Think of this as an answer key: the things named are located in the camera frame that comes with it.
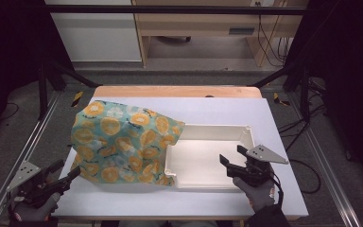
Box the orange print fabric bag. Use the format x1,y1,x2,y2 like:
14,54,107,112
70,99,186,187

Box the white table mat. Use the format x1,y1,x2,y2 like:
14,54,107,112
52,96,309,219

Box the black curtain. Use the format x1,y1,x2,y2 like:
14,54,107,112
283,0,363,193
0,0,75,146

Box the white plastic tray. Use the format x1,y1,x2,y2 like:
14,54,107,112
164,123,255,193

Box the thin black floor cable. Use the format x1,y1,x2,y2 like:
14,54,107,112
0,101,21,121

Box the yellow black tape marker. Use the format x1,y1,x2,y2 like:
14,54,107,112
272,92,291,108
71,91,85,109

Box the person's left hand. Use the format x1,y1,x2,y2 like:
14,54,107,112
10,192,61,221

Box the black frame strut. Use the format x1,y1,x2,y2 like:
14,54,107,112
248,60,314,123
37,59,102,121

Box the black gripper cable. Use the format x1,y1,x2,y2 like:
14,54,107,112
268,171,285,207

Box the aluminium rail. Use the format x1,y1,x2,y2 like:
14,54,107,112
0,90,62,227
286,91,363,227

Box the wooden office desk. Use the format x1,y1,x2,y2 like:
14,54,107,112
131,0,309,68

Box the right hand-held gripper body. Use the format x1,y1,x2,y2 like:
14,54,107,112
239,144,289,187

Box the white cabinet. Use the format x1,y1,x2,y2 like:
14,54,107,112
43,0,143,62

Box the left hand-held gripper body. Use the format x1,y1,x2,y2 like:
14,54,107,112
6,160,57,208

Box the black cables under desk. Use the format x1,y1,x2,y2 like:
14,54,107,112
255,1,293,68

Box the black horizontal frame bar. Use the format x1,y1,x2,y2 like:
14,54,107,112
43,4,307,16

